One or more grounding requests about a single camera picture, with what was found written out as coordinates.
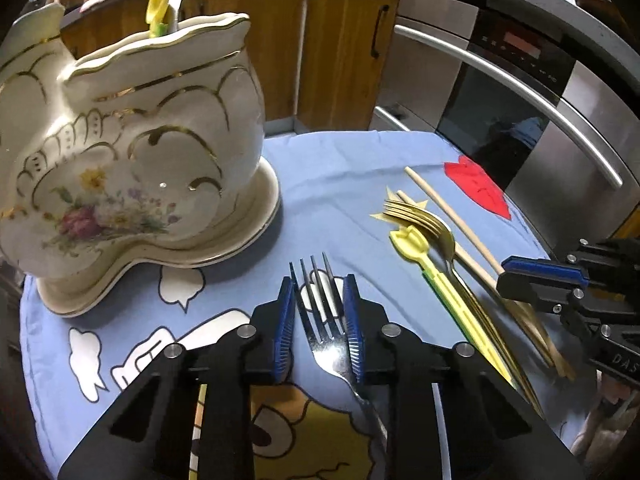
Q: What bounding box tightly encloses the steel fork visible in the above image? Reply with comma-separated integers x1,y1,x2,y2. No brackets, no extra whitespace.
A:
289,252,390,466

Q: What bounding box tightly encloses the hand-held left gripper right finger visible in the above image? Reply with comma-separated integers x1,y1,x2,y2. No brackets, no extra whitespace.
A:
341,274,586,480

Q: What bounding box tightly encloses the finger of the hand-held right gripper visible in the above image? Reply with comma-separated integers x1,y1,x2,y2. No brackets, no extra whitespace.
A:
496,274,640,333
501,238,640,285

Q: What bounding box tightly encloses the white dish cloth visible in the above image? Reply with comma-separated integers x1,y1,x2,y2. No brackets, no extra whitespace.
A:
80,0,151,13

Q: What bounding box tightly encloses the blue cartoon printed cloth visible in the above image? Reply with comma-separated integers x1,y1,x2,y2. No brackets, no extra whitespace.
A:
20,130,601,480

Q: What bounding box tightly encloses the cream floral ceramic utensil holder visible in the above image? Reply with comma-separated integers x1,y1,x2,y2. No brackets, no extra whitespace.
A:
0,2,266,281

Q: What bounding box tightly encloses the wooden kitchen cabinet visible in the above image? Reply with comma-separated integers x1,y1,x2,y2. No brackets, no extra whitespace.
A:
60,0,408,136

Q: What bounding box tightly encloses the person's right hand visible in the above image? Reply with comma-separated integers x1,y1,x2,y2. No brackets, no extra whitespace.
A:
570,372,636,456

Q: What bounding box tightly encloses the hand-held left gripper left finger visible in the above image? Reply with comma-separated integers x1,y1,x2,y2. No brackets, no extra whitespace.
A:
57,276,298,480

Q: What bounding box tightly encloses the cream ceramic holder tray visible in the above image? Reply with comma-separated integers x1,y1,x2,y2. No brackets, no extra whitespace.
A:
35,162,281,318

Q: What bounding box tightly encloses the gold fork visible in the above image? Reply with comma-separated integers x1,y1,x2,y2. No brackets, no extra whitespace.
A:
382,199,546,416

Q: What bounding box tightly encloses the built-in steel oven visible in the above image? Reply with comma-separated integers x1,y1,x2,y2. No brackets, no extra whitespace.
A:
370,0,640,261

